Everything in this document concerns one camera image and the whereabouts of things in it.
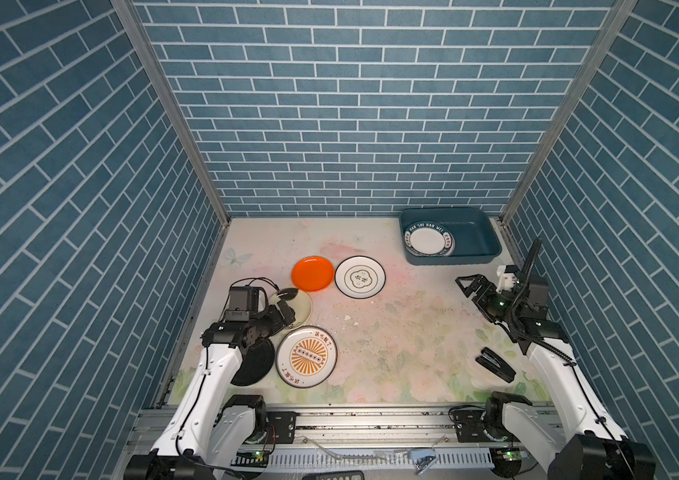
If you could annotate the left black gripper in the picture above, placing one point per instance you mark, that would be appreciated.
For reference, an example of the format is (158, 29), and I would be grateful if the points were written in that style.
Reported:
(277, 321)

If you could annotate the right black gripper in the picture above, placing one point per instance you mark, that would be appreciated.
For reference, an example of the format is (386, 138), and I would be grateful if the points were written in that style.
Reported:
(480, 299)

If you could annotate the white plate teal lettered rim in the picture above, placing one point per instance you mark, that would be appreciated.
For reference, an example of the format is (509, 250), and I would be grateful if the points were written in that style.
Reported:
(428, 239)

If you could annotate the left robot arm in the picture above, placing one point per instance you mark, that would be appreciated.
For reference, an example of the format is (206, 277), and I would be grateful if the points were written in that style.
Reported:
(213, 390)

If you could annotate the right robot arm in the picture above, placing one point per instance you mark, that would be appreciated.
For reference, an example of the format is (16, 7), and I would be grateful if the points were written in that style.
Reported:
(555, 378)

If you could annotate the teal plastic bin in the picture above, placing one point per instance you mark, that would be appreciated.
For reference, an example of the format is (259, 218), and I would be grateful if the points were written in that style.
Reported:
(475, 239)

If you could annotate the cream plate green edge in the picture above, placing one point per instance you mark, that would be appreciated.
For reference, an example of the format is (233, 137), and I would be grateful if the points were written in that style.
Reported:
(302, 305)

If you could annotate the orange plastic plate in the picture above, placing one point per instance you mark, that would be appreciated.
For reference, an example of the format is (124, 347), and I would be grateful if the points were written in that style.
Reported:
(313, 274)

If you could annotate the white plate orange sunburst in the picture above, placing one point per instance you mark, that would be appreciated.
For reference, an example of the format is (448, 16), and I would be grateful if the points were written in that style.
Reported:
(307, 357)

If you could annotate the black round plate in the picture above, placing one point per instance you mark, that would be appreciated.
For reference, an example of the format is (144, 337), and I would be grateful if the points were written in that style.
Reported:
(256, 365)

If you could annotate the white plate clover emblem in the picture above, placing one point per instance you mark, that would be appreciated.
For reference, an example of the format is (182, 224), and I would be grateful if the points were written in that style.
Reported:
(360, 277)

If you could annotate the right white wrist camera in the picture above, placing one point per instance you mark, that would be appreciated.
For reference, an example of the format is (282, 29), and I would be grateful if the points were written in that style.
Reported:
(507, 278)

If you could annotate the aluminium mounting rail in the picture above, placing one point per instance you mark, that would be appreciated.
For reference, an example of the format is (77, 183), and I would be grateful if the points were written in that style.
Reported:
(376, 430)

